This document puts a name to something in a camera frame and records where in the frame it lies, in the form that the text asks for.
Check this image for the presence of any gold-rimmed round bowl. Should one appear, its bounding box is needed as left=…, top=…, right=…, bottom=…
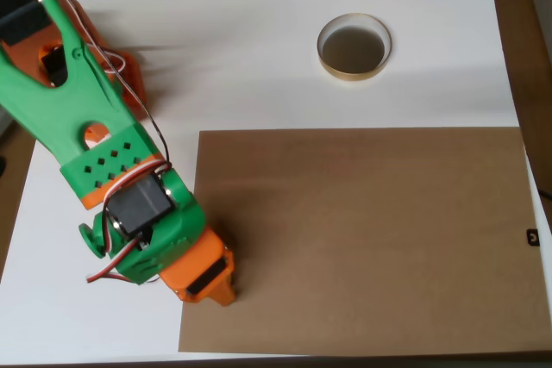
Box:
left=317, top=12, right=393, bottom=84

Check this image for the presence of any brown cardboard sheet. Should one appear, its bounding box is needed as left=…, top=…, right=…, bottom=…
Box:
left=177, top=127, right=545, bottom=354

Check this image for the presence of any red white servo cable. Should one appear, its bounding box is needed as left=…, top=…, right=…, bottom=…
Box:
left=85, top=159, right=173, bottom=286

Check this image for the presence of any large white paper sheet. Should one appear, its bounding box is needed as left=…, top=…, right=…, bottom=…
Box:
left=0, top=0, right=552, bottom=365

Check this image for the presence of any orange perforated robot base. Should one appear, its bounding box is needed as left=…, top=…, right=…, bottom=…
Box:
left=101, top=49, right=147, bottom=122

